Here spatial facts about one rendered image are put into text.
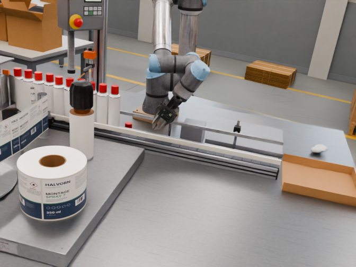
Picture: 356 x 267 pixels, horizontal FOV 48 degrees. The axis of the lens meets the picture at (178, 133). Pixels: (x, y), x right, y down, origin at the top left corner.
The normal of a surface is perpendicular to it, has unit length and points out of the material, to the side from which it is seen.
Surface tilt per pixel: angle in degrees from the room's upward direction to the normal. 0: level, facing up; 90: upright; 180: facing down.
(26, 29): 90
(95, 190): 0
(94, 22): 90
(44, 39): 90
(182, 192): 0
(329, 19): 90
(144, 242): 0
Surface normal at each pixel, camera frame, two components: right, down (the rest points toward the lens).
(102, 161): 0.11, -0.90
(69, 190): 0.69, 0.37
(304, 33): -0.43, 0.34
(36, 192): -0.22, 0.39
